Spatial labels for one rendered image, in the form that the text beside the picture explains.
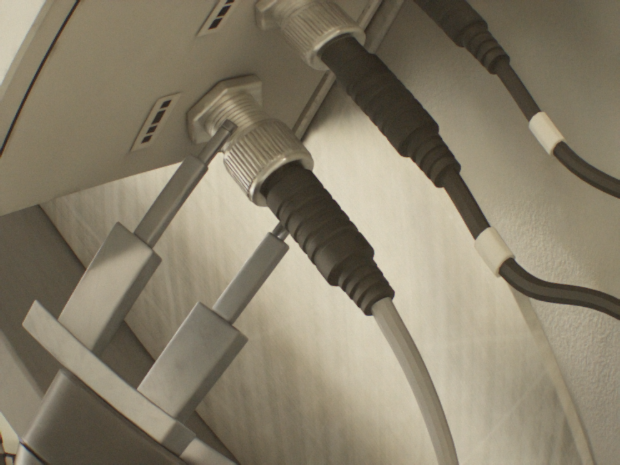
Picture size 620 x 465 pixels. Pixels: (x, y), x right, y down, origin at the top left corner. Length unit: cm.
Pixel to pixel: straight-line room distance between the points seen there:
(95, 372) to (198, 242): 12
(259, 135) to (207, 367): 5
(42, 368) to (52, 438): 11
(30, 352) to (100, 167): 9
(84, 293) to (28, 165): 3
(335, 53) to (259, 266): 7
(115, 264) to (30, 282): 13
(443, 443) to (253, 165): 7
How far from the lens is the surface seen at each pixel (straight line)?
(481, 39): 81
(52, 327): 84
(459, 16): 81
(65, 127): 85
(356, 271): 86
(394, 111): 84
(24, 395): 94
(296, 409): 93
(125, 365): 96
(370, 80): 84
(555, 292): 81
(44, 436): 83
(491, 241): 82
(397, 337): 85
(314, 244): 86
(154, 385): 89
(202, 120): 88
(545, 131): 80
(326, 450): 93
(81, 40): 82
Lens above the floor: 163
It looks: 9 degrees down
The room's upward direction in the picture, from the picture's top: 5 degrees counter-clockwise
